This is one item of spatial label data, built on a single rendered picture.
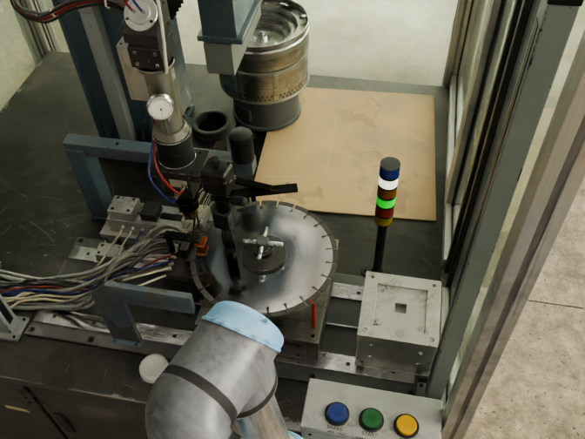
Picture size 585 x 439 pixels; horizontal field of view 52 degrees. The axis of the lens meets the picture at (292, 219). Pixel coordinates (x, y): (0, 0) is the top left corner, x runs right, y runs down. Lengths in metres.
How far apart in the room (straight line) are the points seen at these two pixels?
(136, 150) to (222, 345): 0.90
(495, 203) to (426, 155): 1.10
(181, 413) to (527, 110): 0.57
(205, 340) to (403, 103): 1.53
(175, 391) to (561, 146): 0.53
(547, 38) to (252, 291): 0.88
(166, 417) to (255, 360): 0.14
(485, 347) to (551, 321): 1.61
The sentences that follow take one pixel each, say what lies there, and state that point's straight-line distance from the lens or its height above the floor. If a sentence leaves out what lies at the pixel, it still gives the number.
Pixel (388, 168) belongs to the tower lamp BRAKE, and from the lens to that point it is 1.35.
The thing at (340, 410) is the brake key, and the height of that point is 0.91.
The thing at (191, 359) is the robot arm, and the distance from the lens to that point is 0.81.
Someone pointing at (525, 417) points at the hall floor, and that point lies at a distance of 2.39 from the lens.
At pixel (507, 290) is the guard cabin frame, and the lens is 0.90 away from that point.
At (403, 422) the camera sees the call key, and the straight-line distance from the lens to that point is 1.29.
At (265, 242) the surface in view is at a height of 1.00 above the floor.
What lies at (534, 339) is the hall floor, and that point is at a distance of 2.56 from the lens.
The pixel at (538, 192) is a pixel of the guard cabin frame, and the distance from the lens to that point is 0.75.
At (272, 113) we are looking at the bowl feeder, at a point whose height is 0.83.
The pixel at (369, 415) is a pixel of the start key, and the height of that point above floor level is 0.91.
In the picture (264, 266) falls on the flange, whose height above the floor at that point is 0.96.
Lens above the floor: 2.09
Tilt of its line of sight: 49 degrees down
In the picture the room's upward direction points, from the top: 3 degrees counter-clockwise
